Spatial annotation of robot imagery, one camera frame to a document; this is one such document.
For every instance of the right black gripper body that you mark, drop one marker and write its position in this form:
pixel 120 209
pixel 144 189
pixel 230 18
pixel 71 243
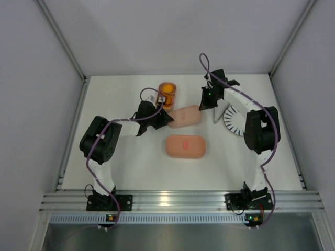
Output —
pixel 207 101

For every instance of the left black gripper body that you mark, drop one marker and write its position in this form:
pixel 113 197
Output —
pixel 158 121

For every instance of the metal tongs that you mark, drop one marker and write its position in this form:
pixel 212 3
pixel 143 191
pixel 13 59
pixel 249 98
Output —
pixel 219 110

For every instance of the pink box lid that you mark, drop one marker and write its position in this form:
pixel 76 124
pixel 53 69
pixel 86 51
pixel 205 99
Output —
pixel 185 116
pixel 185 143

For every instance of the pink lunch box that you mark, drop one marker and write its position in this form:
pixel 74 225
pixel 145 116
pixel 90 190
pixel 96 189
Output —
pixel 161 94
pixel 186 155

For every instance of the orange round toy food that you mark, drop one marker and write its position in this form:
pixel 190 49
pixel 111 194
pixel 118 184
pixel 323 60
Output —
pixel 168 88

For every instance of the striped round plate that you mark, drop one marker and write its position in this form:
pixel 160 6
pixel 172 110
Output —
pixel 234 121

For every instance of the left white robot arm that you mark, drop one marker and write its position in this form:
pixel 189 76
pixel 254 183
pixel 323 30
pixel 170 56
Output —
pixel 99 142

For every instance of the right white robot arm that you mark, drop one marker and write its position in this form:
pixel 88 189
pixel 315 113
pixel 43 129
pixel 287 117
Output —
pixel 261 129

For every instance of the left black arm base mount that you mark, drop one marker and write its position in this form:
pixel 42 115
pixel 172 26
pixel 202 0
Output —
pixel 106 203

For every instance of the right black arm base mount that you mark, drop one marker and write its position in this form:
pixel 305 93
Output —
pixel 238 201

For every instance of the left aluminium frame post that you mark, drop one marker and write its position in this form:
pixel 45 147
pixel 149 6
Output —
pixel 42 6

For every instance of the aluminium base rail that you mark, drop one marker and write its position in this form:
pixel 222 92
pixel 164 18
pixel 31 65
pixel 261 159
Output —
pixel 180 201

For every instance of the grey slotted cable duct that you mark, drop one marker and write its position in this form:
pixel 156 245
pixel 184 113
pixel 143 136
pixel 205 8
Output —
pixel 148 218

